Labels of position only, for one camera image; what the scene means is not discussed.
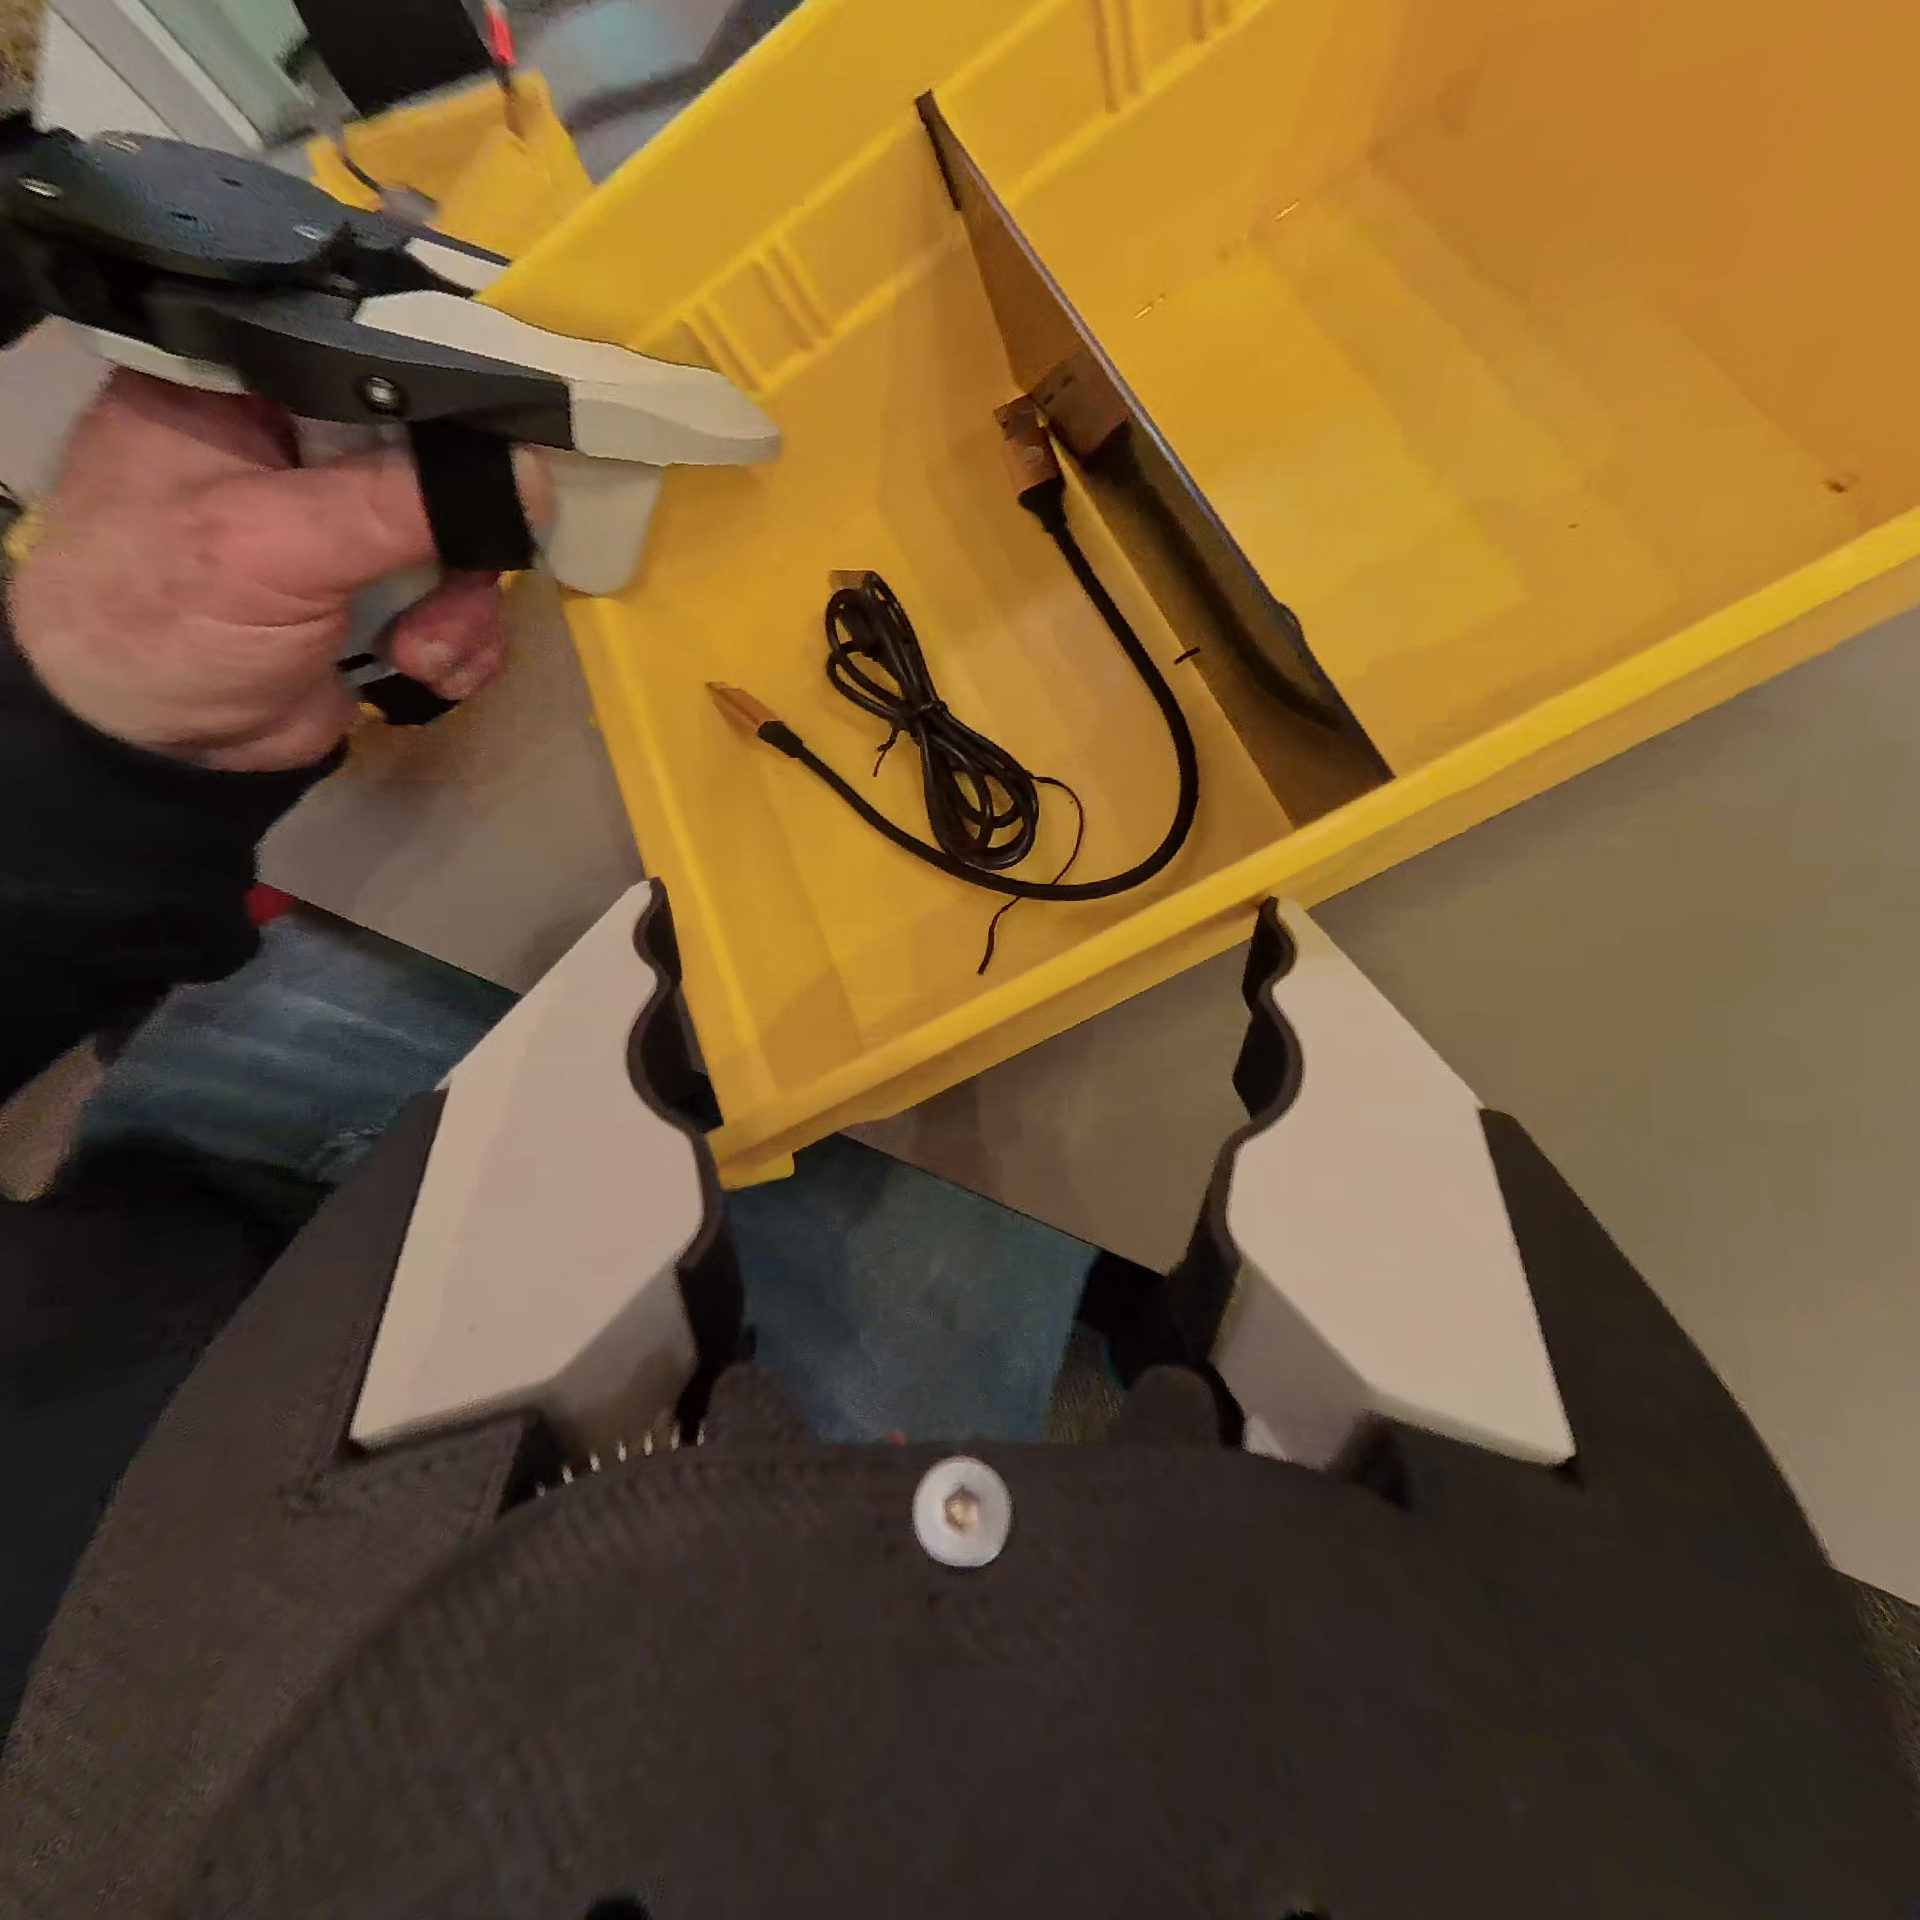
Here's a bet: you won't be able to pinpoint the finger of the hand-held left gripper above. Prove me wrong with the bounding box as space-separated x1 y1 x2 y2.
380 232 520 299
495 297 787 470

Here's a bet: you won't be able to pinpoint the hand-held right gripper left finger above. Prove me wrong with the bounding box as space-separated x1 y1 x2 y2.
353 881 738 1453

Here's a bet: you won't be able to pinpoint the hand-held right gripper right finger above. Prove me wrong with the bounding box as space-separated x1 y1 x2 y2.
1173 895 1580 1470

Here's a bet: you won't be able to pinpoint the black hub cable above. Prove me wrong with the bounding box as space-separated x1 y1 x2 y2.
702 463 1202 904

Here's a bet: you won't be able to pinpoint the yellow plastic bin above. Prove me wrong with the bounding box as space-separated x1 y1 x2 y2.
302 78 593 265
478 0 1920 1186

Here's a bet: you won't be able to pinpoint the person's left forearm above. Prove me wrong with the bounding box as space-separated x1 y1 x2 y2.
0 617 346 1097

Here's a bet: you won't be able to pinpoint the person's left hand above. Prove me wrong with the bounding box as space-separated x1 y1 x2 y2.
0 366 555 779

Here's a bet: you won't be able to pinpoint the person's legs in jeans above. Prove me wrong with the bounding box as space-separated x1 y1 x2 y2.
59 900 1113 1442

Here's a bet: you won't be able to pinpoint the black bin divider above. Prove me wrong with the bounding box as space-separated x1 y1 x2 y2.
912 94 1401 828

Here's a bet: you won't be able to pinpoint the thin black coiled wire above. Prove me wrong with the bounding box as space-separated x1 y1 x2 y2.
824 565 1048 975

